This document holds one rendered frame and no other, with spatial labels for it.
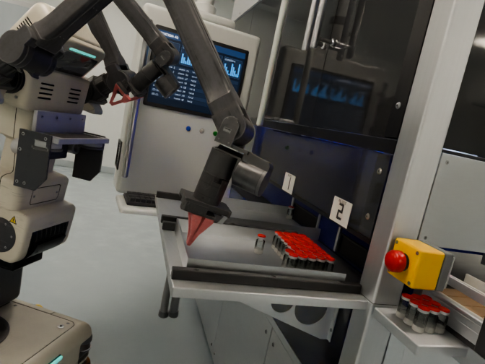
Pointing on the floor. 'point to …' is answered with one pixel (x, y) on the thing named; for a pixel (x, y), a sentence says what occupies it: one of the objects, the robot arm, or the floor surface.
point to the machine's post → (413, 167)
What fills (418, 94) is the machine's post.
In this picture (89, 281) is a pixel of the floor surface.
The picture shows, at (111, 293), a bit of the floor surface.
